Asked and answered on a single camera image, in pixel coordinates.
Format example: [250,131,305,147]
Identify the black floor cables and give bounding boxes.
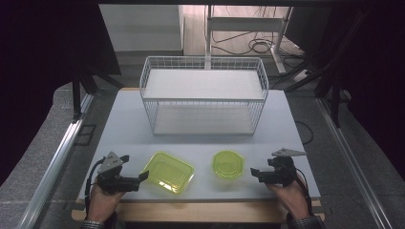
[211,5,305,59]

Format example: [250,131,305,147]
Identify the rectangular green plastic tray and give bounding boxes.
[139,151,196,196]

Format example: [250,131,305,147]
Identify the white desk frame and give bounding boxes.
[204,5,294,74]

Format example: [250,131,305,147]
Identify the white wire rack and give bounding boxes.
[139,55,269,136]

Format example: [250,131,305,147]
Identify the white power strip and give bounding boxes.
[293,69,310,83]

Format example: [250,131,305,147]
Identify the person's right hand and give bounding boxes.
[266,173,310,220]

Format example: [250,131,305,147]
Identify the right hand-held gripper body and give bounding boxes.
[258,147,308,187]

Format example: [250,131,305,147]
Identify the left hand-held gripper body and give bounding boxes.
[96,152,141,195]

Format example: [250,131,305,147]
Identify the person's left hand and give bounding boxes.
[86,182,126,223]

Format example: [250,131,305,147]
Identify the black looped floor cable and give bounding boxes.
[294,120,315,146]

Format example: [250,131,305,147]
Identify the black metal stand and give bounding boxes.
[71,61,126,124]
[284,9,372,129]

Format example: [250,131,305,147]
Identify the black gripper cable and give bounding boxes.
[84,156,107,220]
[295,171,315,218]

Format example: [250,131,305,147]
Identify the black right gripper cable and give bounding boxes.
[295,171,315,218]

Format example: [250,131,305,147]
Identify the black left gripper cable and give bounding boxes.
[84,156,107,220]

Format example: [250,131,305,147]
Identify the white cabinet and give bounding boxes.
[98,4,185,53]

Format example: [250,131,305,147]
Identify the aluminium rail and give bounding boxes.
[315,96,395,229]
[17,94,96,229]

